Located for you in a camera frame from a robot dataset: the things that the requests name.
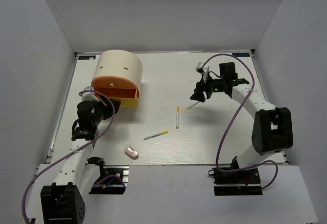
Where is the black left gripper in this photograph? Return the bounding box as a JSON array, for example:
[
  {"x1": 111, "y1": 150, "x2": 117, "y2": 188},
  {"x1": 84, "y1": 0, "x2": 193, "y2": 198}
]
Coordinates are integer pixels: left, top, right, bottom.
[{"x1": 92, "y1": 94, "x2": 121, "y2": 127}]

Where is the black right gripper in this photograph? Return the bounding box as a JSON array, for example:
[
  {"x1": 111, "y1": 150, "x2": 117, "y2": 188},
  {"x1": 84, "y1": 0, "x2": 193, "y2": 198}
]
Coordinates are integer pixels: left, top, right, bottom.
[{"x1": 191, "y1": 73, "x2": 226, "y2": 102}]

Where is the thin white yellow pen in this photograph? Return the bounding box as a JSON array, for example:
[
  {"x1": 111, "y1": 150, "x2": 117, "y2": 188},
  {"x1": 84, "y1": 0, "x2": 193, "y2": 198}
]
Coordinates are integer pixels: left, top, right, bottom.
[{"x1": 186, "y1": 101, "x2": 201, "y2": 110}]

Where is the beige orange drawer container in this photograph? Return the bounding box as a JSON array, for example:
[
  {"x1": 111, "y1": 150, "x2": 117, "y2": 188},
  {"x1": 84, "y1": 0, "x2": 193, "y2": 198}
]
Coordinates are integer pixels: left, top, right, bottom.
[{"x1": 91, "y1": 49, "x2": 143, "y2": 108}]

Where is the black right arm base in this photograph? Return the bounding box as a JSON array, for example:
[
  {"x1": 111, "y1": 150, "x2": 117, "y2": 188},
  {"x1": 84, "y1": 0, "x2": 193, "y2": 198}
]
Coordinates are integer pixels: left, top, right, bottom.
[{"x1": 208, "y1": 168, "x2": 263, "y2": 196}]

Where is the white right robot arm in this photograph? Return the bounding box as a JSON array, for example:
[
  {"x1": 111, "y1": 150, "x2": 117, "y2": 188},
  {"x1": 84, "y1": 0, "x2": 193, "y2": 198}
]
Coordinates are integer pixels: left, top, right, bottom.
[{"x1": 190, "y1": 62, "x2": 293, "y2": 183}]

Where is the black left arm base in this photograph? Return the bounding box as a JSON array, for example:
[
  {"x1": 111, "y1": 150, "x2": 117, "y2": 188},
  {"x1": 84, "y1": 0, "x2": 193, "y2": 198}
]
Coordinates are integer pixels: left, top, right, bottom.
[{"x1": 86, "y1": 157, "x2": 129, "y2": 195}]

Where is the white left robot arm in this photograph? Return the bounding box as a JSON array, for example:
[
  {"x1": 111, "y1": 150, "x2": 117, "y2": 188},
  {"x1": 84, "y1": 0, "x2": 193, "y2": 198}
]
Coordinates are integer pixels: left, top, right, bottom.
[{"x1": 40, "y1": 95, "x2": 121, "y2": 223}]

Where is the pink white eraser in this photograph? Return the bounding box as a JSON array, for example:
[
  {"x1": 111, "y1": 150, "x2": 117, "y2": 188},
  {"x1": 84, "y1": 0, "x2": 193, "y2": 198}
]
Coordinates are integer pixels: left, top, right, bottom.
[{"x1": 124, "y1": 145, "x2": 139, "y2": 160}]

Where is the blue right corner label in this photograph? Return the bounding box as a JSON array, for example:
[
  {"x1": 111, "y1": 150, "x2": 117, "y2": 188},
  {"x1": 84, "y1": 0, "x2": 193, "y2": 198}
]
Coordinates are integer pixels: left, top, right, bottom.
[{"x1": 232, "y1": 53, "x2": 250, "y2": 57}]

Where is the blue corner label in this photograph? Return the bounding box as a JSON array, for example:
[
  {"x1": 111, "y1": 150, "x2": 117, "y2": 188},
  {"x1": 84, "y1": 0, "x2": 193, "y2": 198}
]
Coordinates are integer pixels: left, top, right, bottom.
[
  {"x1": 78, "y1": 55, "x2": 96, "y2": 60},
  {"x1": 232, "y1": 53, "x2": 250, "y2": 57}
]

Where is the blue left corner label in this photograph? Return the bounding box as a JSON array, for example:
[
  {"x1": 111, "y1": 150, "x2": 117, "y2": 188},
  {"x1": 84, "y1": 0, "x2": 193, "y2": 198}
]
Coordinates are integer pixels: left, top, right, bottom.
[{"x1": 78, "y1": 55, "x2": 96, "y2": 60}]

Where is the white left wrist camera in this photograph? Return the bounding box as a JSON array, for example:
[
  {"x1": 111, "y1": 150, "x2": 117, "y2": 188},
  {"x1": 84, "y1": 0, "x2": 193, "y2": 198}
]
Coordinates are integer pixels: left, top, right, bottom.
[{"x1": 79, "y1": 86, "x2": 100, "y2": 103}]

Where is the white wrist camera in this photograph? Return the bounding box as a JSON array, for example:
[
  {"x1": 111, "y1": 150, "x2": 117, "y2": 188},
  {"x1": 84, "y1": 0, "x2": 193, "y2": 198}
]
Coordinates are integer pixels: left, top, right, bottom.
[
  {"x1": 196, "y1": 62, "x2": 209, "y2": 81},
  {"x1": 79, "y1": 86, "x2": 100, "y2": 103}
]

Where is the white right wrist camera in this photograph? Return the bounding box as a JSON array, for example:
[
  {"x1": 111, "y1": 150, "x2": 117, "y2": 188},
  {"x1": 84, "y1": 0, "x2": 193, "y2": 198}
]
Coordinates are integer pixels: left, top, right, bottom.
[{"x1": 196, "y1": 62, "x2": 209, "y2": 81}]

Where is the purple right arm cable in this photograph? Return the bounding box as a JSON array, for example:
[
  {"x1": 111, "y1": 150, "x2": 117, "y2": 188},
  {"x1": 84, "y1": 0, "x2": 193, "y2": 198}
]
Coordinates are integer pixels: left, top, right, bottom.
[{"x1": 203, "y1": 53, "x2": 279, "y2": 189}]

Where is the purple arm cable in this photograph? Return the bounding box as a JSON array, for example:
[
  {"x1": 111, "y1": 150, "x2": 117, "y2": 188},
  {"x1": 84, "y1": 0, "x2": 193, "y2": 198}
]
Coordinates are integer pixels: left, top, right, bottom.
[
  {"x1": 203, "y1": 53, "x2": 279, "y2": 189},
  {"x1": 21, "y1": 90, "x2": 115, "y2": 223}
]

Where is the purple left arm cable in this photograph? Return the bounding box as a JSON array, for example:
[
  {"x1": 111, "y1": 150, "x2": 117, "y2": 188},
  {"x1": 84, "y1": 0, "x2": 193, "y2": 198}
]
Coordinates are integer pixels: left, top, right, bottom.
[{"x1": 21, "y1": 90, "x2": 115, "y2": 223}]

